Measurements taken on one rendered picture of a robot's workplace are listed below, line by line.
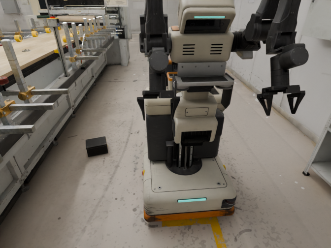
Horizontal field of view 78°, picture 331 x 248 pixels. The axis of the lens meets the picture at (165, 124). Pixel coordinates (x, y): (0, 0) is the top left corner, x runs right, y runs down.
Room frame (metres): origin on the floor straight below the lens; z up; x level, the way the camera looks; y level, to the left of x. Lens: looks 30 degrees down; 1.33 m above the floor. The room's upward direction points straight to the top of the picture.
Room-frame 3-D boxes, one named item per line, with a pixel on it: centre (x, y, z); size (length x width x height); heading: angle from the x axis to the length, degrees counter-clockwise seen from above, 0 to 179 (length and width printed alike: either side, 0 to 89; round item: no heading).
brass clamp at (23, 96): (1.30, 0.94, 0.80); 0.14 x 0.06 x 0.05; 4
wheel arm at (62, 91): (1.32, 0.89, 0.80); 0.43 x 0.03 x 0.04; 94
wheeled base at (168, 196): (1.20, -0.14, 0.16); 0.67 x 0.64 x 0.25; 5
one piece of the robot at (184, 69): (0.91, -0.17, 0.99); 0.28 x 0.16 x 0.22; 95
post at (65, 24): (2.28, 1.01, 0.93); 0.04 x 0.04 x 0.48; 4
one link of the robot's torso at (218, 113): (1.04, -0.22, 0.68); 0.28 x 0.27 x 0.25; 95
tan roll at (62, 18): (5.09, 1.76, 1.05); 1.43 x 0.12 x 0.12; 94
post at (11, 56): (1.28, 0.94, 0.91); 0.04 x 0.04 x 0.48; 4
